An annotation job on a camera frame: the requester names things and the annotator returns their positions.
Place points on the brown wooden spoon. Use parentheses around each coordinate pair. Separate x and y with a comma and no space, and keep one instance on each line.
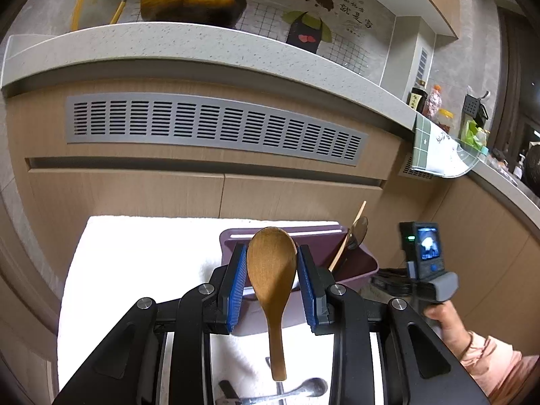
(270,270)

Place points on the long grey vent grille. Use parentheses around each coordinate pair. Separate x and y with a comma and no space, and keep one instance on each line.
(211,124)

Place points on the wooden kitchen cabinet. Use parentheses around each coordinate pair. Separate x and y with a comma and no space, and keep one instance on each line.
(126,190)

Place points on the light stone countertop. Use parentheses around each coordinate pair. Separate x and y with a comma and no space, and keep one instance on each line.
(168,50)

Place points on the light wooden chopstick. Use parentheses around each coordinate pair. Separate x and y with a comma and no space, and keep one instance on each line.
(358,217)

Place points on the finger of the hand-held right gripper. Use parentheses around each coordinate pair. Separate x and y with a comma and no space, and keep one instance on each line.
(388,280)

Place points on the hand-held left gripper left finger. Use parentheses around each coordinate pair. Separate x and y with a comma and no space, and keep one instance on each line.
(236,287)

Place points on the person's right hand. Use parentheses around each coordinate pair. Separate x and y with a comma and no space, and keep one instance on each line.
(447,320)

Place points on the green checked white towel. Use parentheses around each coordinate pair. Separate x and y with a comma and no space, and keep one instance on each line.
(422,143)

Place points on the person's right forearm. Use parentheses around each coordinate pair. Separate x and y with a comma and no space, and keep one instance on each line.
(498,367)

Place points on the cartoon wall poster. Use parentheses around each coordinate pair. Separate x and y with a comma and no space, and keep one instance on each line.
(312,4)

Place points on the red-capped clear bottle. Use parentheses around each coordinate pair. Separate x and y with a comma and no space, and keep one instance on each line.
(433,103)

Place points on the yellow-lidded jar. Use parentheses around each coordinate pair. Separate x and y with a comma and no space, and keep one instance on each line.
(446,120)

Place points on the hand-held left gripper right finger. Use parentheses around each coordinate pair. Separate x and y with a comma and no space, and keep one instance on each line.
(306,287)

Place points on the small grey vent grille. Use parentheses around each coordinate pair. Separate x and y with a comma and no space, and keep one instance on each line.
(407,166)

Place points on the purple plastic utensil holder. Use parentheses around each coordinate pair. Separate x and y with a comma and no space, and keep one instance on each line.
(356,274)

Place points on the white pump bottle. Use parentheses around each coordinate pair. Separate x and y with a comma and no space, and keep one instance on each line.
(519,166)

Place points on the dark sauce bottle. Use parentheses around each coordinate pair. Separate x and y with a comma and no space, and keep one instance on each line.
(417,99)

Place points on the slotted wall vent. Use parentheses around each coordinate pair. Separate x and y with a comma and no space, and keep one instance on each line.
(423,64)

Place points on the black countertop rack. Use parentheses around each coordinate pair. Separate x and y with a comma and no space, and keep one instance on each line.
(470,105)

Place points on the metal spoon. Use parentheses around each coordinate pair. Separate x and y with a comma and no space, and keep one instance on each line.
(312,385)

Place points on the green plastic packets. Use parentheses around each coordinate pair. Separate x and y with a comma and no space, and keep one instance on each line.
(474,135)

